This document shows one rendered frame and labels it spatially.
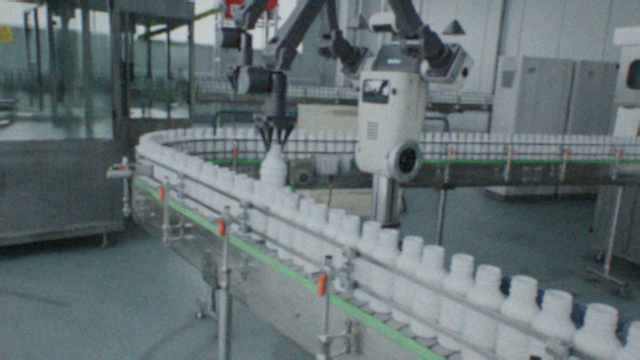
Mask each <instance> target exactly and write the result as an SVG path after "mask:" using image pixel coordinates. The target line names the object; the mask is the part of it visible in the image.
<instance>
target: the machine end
mask: <svg viewBox="0 0 640 360"><path fill-rule="evenodd" d="M613 45H615V46H624V47H623V51H622V57H621V63H620V64H616V70H619V75H618V81H617V87H616V91H615V95H614V99H613V105H612V111H611V117H610V123H609V129H608V135H607V136H610V140H611V136H612V134H613V129H614V123H615V118H616V112H617V107H618V105H634V106H640V26H639V27H628V28H617V29H615V36H614V42H613ZM616 192H617V185H615V184H610V185H600V188H599V195H598V201H597V207H596V212H595V218H594V225H593V227H589V232H591V233H592V236H591V244H590V246H592V247H595V248H597V249H600V252H601V254H600V256H599V257H594V259H595V260H597V261H601V262H605V260H606V258H605V257H604V252H607V249H608V237H609V233H610V227H611V221H612V215H613V209H614V204H615V198H616ZM613 255H614V256H617V257H619V258H622V259H625V260H627V261H630V262H635V263H638V264H640V184H634V186H628V187H625V188H624V194H623V200H622V206H621V210H620V216H619V222H618V228H617V234H616V239H615V245H614V250H613Z"/></svg>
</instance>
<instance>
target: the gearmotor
mask: <svg viewBox="0 0 640 360"><path fill-rule="evenodd" d="M350 168H351V163H350V159H349V157H348V156H347V155H343V154H313V155H311V156H310V159H309V161H308V160H293V161H290V163H289V186H291V187H293V188H313V181H314V177H330V179H331V182H330V200H329V203H328V204H327V207H328V206H329V204H330V202H331V194H332V179H334V177H346V176H348V174H349V172H350Z"/></svg>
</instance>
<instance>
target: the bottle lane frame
mask: <svg viewBox="0 0 640 360"><path fill-rule="evenodd" d="M139 191H140V194H142V195H143V196H144V204H145V205H146V206H148V208H145V222H142V221H141V220H140V219H139V222H140V226H142V227H143V228H144V229H146V230H147V231H148V232H150V233H151V234H152V235H153V236H155V237H156V238H157V239H159V240H160V241H161V242H163V237H164V230H163V226H164V201H163V202H161V200H160V193H158V192H156V191H154V190H153V189H151V188H149V187H148V186H146V185H144V184H142V183H139ZM180 216H182V217H183V225H181V226H179V227H174V228H171V231H170V239H171V238H178V237H180V228H182V229H183V238H181V239H179V240H173V241H172V242H171V244H170V245H169V248H171V249H172V250H173V251H174V252H176V253H177V254H178V255H180V256H181V257H182V258H183V259H185V260H186V262H188V263H189V264H190V265H191V266H193V267H194V268H197V269H198V270H199V271H200V272H202V273H203V265H202V264H203V257H204V255H205V254H207V255H208V256H210V258H211V259H213V260H214V261H215V262H216V265H217V285H218V286H219V287H220V288H221V289H223V288H222V287H221V282H222V281H223V272H222V271H221V267H222V266H223V248H224V236H223V237H219V227H217V226H216V225H215V224H211V222H208V221H206V219H203V218H201V217H200V216H198V215H196V214H195V213H192V212H191V211H189V210H188V209H187V208H185V207H183V206H181V205H180V204H176V203H174V202H173V201H171V200H170V199H169V225H170V226H172V225H180ZM242 254H244V255H246V266H242V267H241V268H238V269H232V274H231V282H236V281H240V280H242V279H241V277H242V274H241V272H242V269H244V270H245V271H246V281H243V282H242V283H240V284H236V285H232V287H231V289H230V290H229V292H228V293H229V294H230V295H231V296H232V297H233V298H235V299H236V300H237V301H238V302H240V303H241V304H242V305H244V306H245V307H246V308H247V309H249V310H250V311H252V312H253V313H254V314H256V315H257V316H258V317H259V318H261V319H262V320H263V321H265V322H266V323H267V324H268V325H270V326H271V327H272V328H274V330H275V331H276V332H278V333H280V334H282V335H283V336H284V337H285V338H287V339H288V340H289V341H291V342H292V343H293V344H295V345H296V347H297V348H299V349H300V350H301V351H303V352H304V353H305V354H306V355H308V356H309V357H310V358H313V359H314V360H317V355H318V353H319V342H318V334H319V333H320V326H321V309H322V296H321V297H318V290H317V283H314V282H313V281H311V280H309V279H308V277H304V276H302V275H300V274H299V273H298V272H296V271H294V270H293V269H291V268H290V266H289V267H288V266H286V265H282V264H281V263H279V262H277V261H275V259H274V258H271V257H269V256H268V255H266V253H262V252H261V251H259V249H255V248H254V247H253V246H252V245H250V244H246V243H245V242H243V241H241V240H239V238H236V237H234V236H233V235H232V234H230V259H229V266H231V267H233V266H241V265H242ZM373 314H374V313H373ZM373 314H369V313H367V312H365V311H363V310H361V307H359V308H358V307H356V306H354V305H352V304H351V303H349V300H347V301H346V300H344V299H342V298H340V297H339V296H338V294H334V293H332V292H331V296H330V312H329V328H328V333H329V334H331V335H335V334H338V333H342V332H344V331H343V325H344V317H346V318H348V319H350V320H351V325H350V334H349V333H346V334H344V335H343V336H345V337H346V338H348V339H349V352H348V353H345V354H343V355H342V356H340V357H337V358H332V360H448V358H449V357H450V356H447V357H442V356H440V355H439V354H437V353H435V352H434V351H433V350H432V347H433V346H431V347H426V346H424V345H422V344H420V343H419V342H417V341H415V338H410V337H408V336H406V335H404V334H402V333H401V330H402V329H400V330H395V329H394V328H392V327H390V326H388V325H387V324H386V322H387V321H385V322H383V321H381V320H379V319H377V318H376V317H374V316H373ZM343 336H340V337H338V338H335V339H333V343H332V344H331V349H330V356H332V355H334V354H337V353H340V352H341V351H342V339H343Z"/></svg>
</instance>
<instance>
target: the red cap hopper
mask: <svg viewBox="0 0 640 360"><path fill-rule="evenodd" d="M245 1H246V0H215V2H221V3H224V12H220V13H217V14H215V15H214V80H215V83H217V80H218V64H219V80H220V83H221V84H223V80H224V71H225V72H226V71H228V70H227V69H226V68H225V66H224V63H225V65H226V66H227V65H230V64H229V63H228V62H235V63H236V59H235V58H224V49H223V48H217V47H216V45H215V33H216V28H217V27H219V25H220V27H224V26H225V25H226V26H235V25H234V23H233V15H234V13H235V12H236V10H237V9H238V8H239V6H240V5H242V4H243V3H245ZM215 2H214V3H215ZM225 3H226V6H227V9H228V13H225ZM279 6H280V4H279V0H271V1H270V2H269V4H267V6H266V7H265V10H264V12H263V13H265V12H266V14H265V22H262V21H258V22H257V23H256V24H259V25H265V26H259V25H255V28H260V29H265V45H266V44H267V42H268V41H269V34H270V28H273V32H274V33H275V31H277V30H278V19H279ZM273 9H274V17H273V22H270V11H271V10H273ZM263 13H262V14H263ZM219 15H220V19H219ZM226 22H231V23H226ZM265 45H264V47H265ZM218 53H219V58H218ZM252 63H253V64H262V65H261V66H264V61H263V60H252ZM217 111H218V103H213V115H214V114H215V112H217ZM217 120H218V128H223V114H220V115H219V116H218V117H217V118H216V130H217Z"/></svg>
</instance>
